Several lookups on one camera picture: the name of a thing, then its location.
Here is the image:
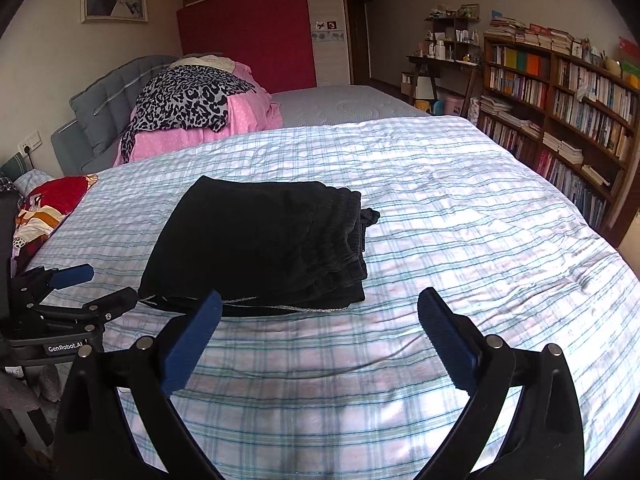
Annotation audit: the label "black pants with silver stripes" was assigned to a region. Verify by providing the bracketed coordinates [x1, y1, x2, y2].
[138, 177, 380, 316]

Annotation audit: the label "pink blanket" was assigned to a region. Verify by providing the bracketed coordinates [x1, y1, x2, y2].
[115, 55, 283, 165]

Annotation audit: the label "wall power socket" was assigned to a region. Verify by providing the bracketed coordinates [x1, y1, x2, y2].
[17, 130, 42, 155]

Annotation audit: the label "wooden bookshelf with books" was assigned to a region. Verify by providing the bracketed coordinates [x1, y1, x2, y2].
[477, 14, 639, 244]

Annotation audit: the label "dark wooden desk with items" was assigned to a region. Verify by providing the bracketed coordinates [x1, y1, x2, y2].
[402, 3, 482, 117]

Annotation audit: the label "black white plaid pillow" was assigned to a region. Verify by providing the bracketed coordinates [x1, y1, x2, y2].
[0, 172, 16, 193]

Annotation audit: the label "left hand in grey glove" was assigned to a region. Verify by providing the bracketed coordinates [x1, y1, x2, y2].
[1, 364, 62, 412]

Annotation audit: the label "plaid light blue bed sheet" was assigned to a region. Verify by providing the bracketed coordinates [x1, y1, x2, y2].
[32, 116, 639, 479]

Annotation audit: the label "grey padded headboard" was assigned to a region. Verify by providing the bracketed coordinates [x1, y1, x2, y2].
[51, 55, 178, 176]

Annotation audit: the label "leopard print cloth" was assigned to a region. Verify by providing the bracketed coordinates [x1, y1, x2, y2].
[120, 65, 256, 164]

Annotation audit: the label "red patterned pillow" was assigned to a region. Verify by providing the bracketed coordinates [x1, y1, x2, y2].
[12, 174, 99, 274]

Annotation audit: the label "red wardrobe door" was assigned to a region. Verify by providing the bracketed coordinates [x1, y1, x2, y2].
[177, 0, 317, 93]

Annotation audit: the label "grey bare mattress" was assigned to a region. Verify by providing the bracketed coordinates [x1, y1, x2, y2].
[272, 86, 426, 128]

